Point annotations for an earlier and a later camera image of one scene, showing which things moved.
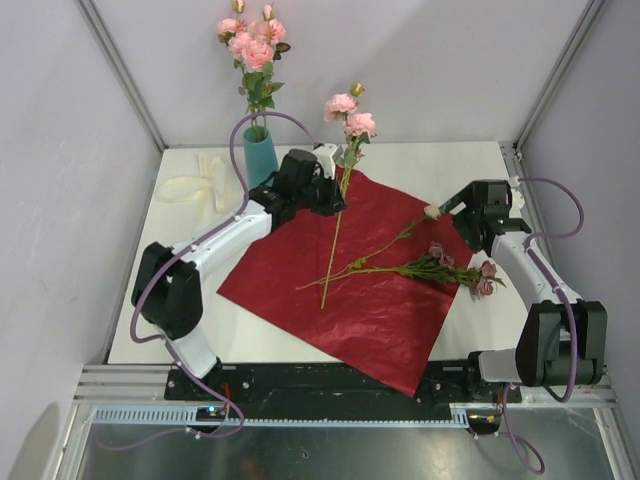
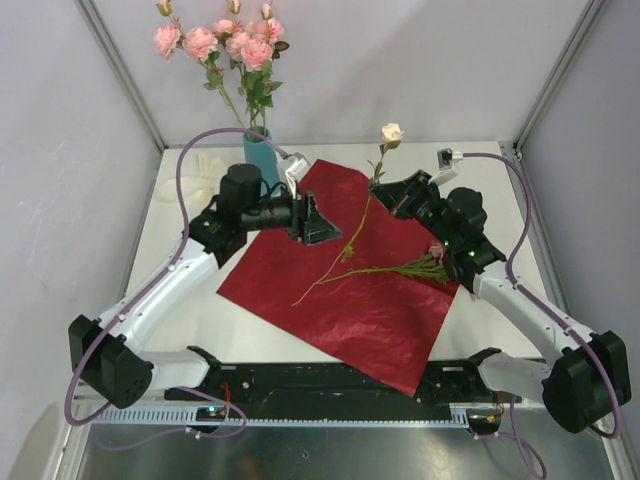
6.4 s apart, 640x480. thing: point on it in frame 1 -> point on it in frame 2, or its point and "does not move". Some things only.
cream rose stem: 431,213 -> 391,135
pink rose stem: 357,127 -> 197,43
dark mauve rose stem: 433,264 does not move
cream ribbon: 189,189 does not move
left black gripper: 335,202 -> 307,224
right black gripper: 465,196 -> 399,197
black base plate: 329,385 does not move
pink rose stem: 258,60 does not move
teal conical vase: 259,154 does not move
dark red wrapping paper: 373,287 does not move
